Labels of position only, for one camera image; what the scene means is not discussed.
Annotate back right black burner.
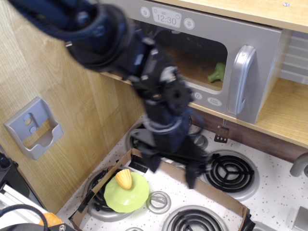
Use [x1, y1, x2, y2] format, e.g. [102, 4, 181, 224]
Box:
[203, 152, 255, 193]

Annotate green toy broccoli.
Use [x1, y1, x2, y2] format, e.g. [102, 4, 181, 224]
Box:
[207, 63, 226, 83]

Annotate yellow toy corn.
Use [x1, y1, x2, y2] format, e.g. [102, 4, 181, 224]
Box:
[115, 169, 133, 190]

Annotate grey front stove knob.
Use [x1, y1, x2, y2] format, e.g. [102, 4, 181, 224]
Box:
[146, 191, 171, 214]

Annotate wooden shelf unit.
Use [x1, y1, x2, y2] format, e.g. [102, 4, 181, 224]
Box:
[98, 0, 308, 148]

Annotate orange object bottom left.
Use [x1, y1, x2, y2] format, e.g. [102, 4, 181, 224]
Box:
[43, 212, 63, 227]

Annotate front right black burner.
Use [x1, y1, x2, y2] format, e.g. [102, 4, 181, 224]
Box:
[170, 209, 222, 231]

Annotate grey back stove knob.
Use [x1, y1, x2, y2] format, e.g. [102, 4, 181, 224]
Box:
[190, 134, 208, 150]

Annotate grey toy microwave door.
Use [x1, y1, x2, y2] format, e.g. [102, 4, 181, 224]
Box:
[109, 0, 282, 123]

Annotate brown cardboard box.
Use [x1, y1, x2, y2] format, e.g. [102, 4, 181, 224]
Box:
[68, 148, 256, 231]

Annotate grey wall phone holder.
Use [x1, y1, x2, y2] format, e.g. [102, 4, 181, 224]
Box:
[4, 97, 64, 160]

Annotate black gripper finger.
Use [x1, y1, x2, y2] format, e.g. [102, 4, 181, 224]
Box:
[185, 163, 206, 189]
[141, 151, 161, 173]

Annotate black braided cable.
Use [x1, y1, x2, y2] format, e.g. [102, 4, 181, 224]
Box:
[0, 204, 49, 231]

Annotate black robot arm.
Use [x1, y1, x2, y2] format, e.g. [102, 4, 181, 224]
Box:
[11, 0, 208, 189]

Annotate black equipment at left edge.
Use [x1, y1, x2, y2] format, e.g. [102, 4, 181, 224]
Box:
[0, 153, 30, 199]

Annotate grey stove knob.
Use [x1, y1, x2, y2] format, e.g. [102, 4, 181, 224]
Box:
[190, 134, 208, 150]
[146, 191, 171, 214]
[171, 161, 189, 173]

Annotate hanging black toy spatula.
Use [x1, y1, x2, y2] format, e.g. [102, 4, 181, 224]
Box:
[214, 119, 230, 143]

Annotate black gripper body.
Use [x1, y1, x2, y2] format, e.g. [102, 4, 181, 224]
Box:
[143, 117, 209, 172]

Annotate back left black burner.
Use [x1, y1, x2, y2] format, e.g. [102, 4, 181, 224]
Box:
[129, 125, 155, 152]

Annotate green toy plate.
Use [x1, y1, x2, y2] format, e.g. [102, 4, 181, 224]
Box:
[104, 172, 150, 213]

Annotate grey toy faucet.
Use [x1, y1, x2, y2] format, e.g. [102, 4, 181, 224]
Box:
[290, 153, 308, 177]

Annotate grey middle stove knob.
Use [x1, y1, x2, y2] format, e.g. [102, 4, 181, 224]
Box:
[171, 161, 189, 173]

